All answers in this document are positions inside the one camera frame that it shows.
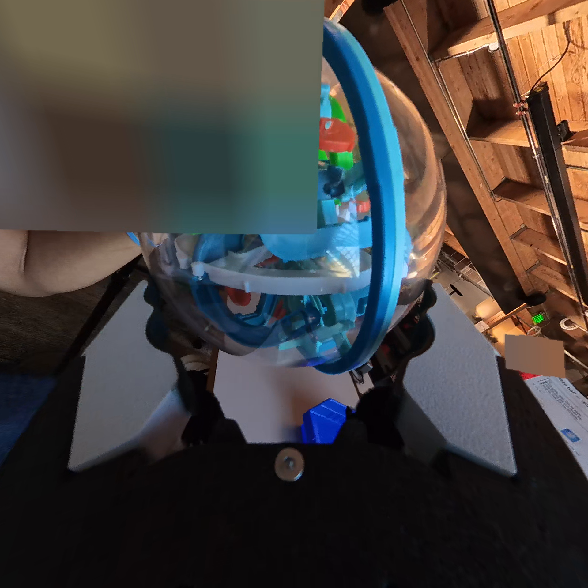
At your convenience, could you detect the black ceiling tube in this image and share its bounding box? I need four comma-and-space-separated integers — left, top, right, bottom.
525, 81, 588, 319

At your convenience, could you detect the blue plastic bin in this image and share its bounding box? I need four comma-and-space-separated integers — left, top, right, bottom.
301, 398, 346, 444

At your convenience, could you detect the person's left forearm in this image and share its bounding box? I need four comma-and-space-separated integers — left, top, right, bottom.
0, 229, 144, 298

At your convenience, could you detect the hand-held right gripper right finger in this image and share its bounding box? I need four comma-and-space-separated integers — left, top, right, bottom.
392, 281, 518, 477

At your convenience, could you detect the clear plastic maze ball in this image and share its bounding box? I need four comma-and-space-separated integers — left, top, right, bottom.
129, 18, 447, 375

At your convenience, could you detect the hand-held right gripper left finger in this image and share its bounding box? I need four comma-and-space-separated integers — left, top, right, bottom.
67, 280, 196, 473

